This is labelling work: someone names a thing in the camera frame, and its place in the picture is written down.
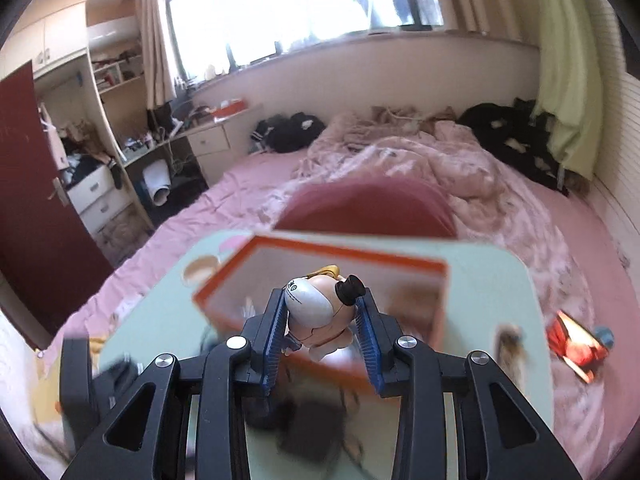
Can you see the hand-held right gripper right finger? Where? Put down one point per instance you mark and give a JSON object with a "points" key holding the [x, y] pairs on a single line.
{"points": [[367, 345]]}

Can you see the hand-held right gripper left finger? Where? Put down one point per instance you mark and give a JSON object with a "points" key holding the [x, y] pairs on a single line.
{"points": [[275, 340]]}

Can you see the pig figurine with top hat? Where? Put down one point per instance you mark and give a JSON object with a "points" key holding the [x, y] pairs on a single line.
{"points": [[312, 310]]}

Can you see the orange cardboard box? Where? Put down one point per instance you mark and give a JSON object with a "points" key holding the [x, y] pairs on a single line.
{"points": [[240, 280]]}

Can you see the mint green desktop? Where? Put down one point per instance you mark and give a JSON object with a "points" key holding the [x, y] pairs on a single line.
{"points": [[480, 290]]}

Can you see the black and red box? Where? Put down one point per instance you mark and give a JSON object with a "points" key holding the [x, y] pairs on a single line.
{"points": [[305, 430]]}

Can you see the pile of candy wrappers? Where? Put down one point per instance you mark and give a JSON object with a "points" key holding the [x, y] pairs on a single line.
{"points": [[510, 347]]}

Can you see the dark red door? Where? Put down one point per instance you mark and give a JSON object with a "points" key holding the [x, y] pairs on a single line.
{"points": [[30, 200]]}

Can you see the white drawer unit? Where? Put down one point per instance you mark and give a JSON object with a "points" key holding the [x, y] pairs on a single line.
{"points": [[97, 195]]}

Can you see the pink floral quilt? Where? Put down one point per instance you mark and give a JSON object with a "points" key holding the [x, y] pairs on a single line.
{"points": [[425, 160]]}

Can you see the white rolled mat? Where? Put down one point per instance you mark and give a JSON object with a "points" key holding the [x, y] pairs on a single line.
{"points": [[157, 182]]}

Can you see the smartphone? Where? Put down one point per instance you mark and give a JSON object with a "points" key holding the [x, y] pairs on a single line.
{"points": [[572, 350]]}

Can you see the small black clothes pile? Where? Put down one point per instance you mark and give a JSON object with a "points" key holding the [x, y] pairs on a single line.
{"points": [[287, 132]]}

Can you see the beige wooden desk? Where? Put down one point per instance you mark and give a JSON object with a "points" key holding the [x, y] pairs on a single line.
{"points": [[215, 140]]}

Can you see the heap of mixed clothes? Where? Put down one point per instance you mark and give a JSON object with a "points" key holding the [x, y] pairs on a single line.
{"points": [[85, 152]]}

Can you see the brown crumpled blanket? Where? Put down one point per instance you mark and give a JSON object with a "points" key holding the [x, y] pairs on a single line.
{"points": [[410, 115]]}

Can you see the orange tray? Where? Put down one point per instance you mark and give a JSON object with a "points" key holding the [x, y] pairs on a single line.
{"points": [[230, 109]]}

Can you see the teal phone stand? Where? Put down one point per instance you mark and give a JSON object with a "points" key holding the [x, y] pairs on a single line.
{"points": [[604, 337]]}

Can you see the white hanging bag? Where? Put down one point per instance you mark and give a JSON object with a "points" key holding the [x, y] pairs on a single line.
{"points": [[52, 135]]}

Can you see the large black clothes pile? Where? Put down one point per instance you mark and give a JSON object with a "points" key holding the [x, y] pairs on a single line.
{"points": [[505, 130]]}

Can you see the white slatted panel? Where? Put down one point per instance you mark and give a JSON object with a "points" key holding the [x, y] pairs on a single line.
{"points": [[617, 125]]}

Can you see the window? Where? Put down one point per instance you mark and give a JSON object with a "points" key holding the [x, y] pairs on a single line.
{"points": [[300, 5]]}

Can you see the light green hanging cloth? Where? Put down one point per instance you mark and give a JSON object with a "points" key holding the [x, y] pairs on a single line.
{"points": [[570, 60]]}

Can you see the cluttered wall shelf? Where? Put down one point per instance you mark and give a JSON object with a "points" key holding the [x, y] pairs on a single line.
{"points": [[117, 65]]}

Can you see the white wall cabinet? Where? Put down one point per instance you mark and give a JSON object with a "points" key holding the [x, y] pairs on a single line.
{"points": [[45, 40]]}

